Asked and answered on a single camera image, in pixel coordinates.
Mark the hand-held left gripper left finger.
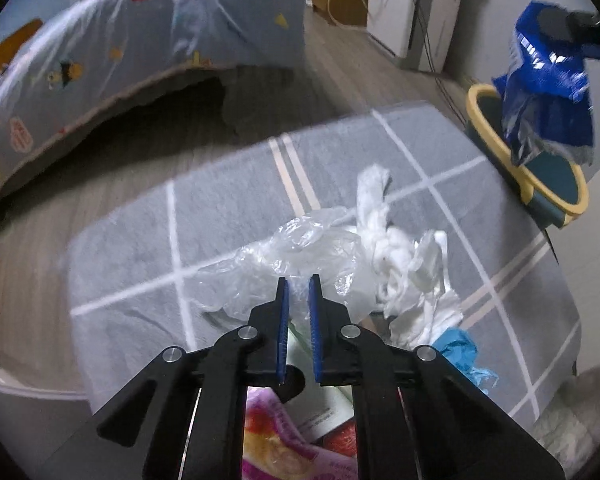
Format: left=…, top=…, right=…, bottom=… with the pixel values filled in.
left=96, top=276, right=293, bottom=480

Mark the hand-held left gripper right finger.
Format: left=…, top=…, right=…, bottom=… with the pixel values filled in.
left=307, top=274, right=566, bottom=480

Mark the blue snack packet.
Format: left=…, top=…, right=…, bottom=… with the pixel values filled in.
left=492, top=0, right=596, bottom=167

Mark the clear plastic bag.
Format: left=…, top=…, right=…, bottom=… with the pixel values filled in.
left=195, top=207, right=378, bottom=333

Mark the yellow-rimmed teal trash bin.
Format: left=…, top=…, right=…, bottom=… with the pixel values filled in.
left=466, top=83, right=590, bottom=231

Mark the blue face mask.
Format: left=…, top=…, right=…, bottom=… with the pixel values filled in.
left=432, top=327, right=501, bottom=396

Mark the white and green paper box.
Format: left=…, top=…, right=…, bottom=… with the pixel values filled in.
left=287, top=320, right=356, bottom=441

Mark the pink snack packet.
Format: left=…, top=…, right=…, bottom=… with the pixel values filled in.
left=244, top=387, right=361, bottom=480

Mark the red packet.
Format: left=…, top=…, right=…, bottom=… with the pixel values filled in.
left=325, top=420, right=358, bottom=461

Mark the grey rug with white lines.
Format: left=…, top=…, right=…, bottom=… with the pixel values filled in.
left=62, top=102, right=583, bottom=421

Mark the white air purifier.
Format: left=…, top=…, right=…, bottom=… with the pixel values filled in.
left=366, top=0, right=467, bottom=73

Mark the white textured cloth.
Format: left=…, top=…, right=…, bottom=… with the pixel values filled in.
left=530, top=360, right=600, bottom=480

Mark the bed with patterned blue cover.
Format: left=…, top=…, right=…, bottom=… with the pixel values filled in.
left=0, top=0, right=306, bottom=201

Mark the wooden headboard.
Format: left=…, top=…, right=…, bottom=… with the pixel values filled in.
left=0, top=17, right=43, bottom=96

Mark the black cable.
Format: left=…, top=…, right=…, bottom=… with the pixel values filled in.
left=400, top=0, right=473, bottom=126

